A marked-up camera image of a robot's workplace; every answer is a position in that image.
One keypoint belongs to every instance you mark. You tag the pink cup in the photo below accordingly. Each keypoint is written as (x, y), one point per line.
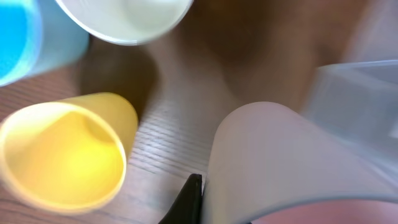
(266, 158)

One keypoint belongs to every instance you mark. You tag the clear plastic storage bin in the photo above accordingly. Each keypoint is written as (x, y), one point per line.
(357, 102)

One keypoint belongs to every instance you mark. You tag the cream cup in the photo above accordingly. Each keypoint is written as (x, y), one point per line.
(126, 22)

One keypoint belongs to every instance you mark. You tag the yellow cup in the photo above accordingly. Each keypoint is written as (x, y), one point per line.
(68, 156)

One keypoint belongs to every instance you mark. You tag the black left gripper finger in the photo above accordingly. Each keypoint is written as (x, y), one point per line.
(186, 208)

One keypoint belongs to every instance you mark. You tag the light blue cup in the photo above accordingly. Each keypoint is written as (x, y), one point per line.
(37, 36)

